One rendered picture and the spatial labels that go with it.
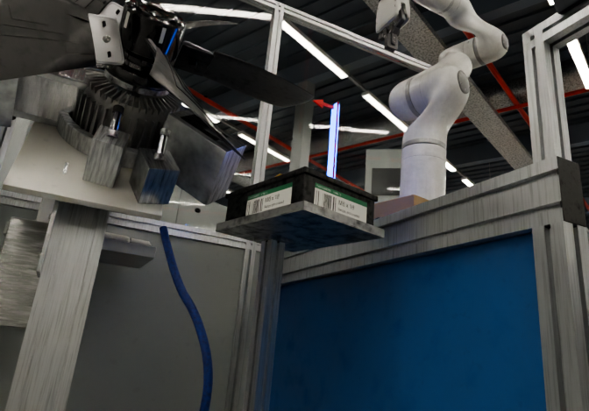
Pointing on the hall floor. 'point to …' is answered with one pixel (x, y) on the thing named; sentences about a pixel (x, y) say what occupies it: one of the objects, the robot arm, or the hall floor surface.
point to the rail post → (564, 313)
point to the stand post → (59, 310)
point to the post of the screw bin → (264, 327)
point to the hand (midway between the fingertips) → (391, 43)
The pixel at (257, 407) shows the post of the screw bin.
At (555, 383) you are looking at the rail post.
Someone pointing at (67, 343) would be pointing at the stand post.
